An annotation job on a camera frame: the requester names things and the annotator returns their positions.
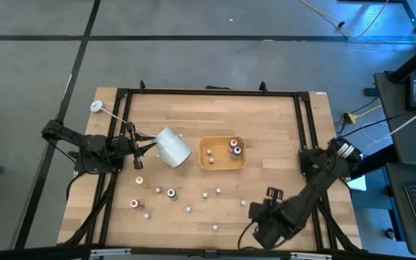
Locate black desk post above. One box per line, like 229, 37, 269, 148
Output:
388, 35, 416, 84

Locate white paper cup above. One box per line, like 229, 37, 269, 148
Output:
153, 126, 193, 170

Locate silver metal bracket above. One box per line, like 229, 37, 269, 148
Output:
289, 251, 334, 260
90, 248, 132, 258

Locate dark grey desk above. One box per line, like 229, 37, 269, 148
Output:
373, 70, 416, 165
384, 162, 416, 258

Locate white lamp cable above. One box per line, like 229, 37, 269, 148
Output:
99, 107, 157, 138

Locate white paper sheet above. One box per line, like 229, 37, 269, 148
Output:
347, 175, 368, 192

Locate yellow plastic bin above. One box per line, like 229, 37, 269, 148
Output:
198, 135, 248, 171

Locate black rig crossbar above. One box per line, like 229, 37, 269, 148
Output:
0, 243, 416, 260

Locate black aluminium table frame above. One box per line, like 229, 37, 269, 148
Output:
61, 79, 363, 254

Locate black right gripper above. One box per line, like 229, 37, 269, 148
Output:
248, 186, 300, 250

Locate orange floor cable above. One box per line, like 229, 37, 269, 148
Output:
298, 0, 391, 39

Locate black desk leg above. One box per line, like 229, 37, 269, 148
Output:
348, 144, 397, 181

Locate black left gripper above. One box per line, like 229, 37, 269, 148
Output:
116, 121, 157, 170

